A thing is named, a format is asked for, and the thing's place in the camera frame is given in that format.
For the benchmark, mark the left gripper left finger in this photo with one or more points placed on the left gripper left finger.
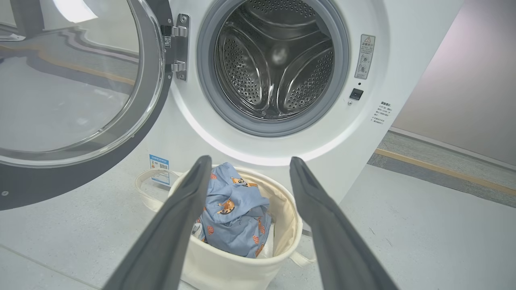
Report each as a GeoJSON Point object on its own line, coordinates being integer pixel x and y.
{"type": "Point", "coordinates": [169, 237]}

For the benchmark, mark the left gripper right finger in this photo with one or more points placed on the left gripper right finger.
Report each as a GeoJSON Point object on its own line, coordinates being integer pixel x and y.
{"type": "Point", "coordinates": [334, 237]}

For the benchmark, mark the blue patterned garment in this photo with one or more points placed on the blue patterned garment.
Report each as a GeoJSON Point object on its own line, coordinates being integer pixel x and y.
{"type": "Point", "coordinates": [234, 225]}

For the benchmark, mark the black round glass washer door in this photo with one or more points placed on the black round glass washer door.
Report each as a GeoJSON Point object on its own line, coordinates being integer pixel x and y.
{"type": "Point", "coordinates": [80, 177]}

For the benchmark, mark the cream canvas laundry basket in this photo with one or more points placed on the cream canvas laundry basket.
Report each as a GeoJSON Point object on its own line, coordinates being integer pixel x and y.
{"type": "Point", "coordinates": [242, 270]}

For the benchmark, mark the white front-load washing machine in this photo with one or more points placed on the white front-load washing machine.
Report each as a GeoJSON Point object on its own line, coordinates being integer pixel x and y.
{"type": "Point", "coordinates": [363, 133]}

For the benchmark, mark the stainless steel washing machine drum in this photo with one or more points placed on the stainless steel washing machine drum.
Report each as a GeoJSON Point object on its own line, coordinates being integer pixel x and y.
{"type": "Point", "coordinates": [274, 60]}

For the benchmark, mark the silver metal door hinge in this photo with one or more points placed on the silver metal door hinge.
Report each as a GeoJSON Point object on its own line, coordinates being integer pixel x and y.
{"type": "Point", "coordinates": [181, 48]}

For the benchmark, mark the blue energy label sticker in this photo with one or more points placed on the blue energy label sticker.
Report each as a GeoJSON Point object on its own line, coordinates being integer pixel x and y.
{"type": "Point", "coordinates": [159, 169]}

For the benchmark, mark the grey warning label sticker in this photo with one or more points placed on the grey warning label sticker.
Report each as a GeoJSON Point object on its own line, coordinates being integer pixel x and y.
{"type": "Point", "coordinates": [365, 56]}

